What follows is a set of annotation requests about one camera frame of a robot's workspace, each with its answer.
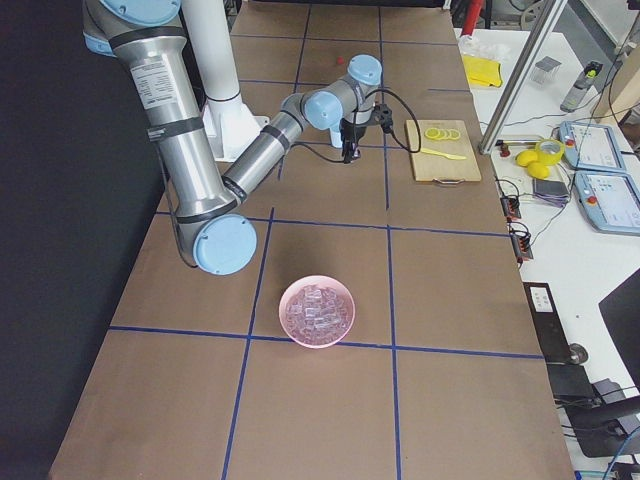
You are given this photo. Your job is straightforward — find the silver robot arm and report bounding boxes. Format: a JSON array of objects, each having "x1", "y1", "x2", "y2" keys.
[{"x1": 82, "y1": 1, "x2": 382, "y2": 275}]

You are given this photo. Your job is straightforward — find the aluminium frame post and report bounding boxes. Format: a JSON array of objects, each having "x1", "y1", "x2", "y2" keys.
[{"x1": 478, "y1": 0, "x2": 568, "y2": 155}]

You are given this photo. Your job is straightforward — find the teach pendant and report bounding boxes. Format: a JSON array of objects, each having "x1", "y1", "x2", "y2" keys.
[
  {"x1": 558, "y1": 121, "x2": 626, "y2": 173},
  {"x1": 574, "y1": 170, "x2": 639, "y2": 236}
]

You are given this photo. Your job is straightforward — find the purple notebook stack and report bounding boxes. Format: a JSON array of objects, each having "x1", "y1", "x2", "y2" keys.
[{"x1": 532, "y1": 178, "x2": 570, "y2": 207}]

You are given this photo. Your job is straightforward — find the upper teach pendant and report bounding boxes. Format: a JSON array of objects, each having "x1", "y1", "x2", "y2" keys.
[{"x1": 558, "y1": 121, "x2": 626, "y2": 173}]

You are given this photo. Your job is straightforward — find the yellow plastic knife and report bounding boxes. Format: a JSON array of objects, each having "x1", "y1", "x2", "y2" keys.
[{"x1": 420, "y1": 148, "x2": 467, "y2": 161}]

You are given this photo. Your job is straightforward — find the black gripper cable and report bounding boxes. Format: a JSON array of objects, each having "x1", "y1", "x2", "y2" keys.
[{"x1": 284, "y1": 88, "x2": 422, "y2": 164}]

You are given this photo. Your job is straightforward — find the lower teach pendant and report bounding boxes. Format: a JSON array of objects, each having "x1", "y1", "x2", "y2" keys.
[{"x1": 574, "y1": 170, "x2": 639, "y2": 236}]

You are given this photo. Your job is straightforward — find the whole yellow lemon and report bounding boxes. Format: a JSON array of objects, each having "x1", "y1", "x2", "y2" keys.
[
  {"x1": 516, "y1": 150, "x2": 538, "y2": 167},
  {"x1": 526, "y1": 161, "x2": 550, "y2": 180}
]

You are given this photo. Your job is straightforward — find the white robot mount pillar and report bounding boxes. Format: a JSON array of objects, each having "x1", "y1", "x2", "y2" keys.
[{"x1": 181, "y1": 0, "x2": 262, "y2": 163}]

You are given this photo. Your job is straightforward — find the yellow cloth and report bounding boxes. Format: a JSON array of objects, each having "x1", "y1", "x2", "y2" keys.
[{"x1": 462, "y1": 55, "x2": 503, "y2": 88}]

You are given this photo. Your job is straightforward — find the grey handheld device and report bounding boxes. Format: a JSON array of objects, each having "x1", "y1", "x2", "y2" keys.
[{"x1": 560, "y1": 61, "x2": 603, "y2": 113}]

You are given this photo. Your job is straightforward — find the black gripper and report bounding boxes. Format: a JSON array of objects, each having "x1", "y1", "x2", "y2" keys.
[{"x1": 339, "y1": 119, "x2": 369, "y2": 164}]

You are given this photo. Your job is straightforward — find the whole yellow lemon lower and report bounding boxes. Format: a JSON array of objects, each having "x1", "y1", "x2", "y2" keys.
[{"x1": 526, "y1": 161, "x2": 550, "y2": 180}]

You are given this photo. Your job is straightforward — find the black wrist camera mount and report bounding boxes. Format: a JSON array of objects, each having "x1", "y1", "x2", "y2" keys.
[{"x1": 372, "y1": 103, "x2": 393, "y2": 134}]

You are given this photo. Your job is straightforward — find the pink bowl of ice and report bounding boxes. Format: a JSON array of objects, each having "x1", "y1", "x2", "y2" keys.
[{"x1": 278, "y1": 275, "x2": 356, "y2": 349}]

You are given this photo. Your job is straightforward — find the light blue plastic cup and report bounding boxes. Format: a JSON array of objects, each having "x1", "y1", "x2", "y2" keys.
[{"x1": 329, "y1": 129, "x2": 343, "y2": 149}]

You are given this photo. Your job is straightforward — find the whole yellow lemon upper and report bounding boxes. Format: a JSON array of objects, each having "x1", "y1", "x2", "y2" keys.
[{"x1": 516, "y1": 150, "x2": 538, "y2": 167}]

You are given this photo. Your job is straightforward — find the yellow tape roll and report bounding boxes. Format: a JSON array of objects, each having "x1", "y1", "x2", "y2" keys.
[{"x1": 535, "y1": 139, "x2": 565, "y2": 166}]

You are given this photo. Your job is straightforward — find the wooden cutting board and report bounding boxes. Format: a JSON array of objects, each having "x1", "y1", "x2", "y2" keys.
[{"x1": 405, "y1": 120, "x2": 482, "y2": 184}]

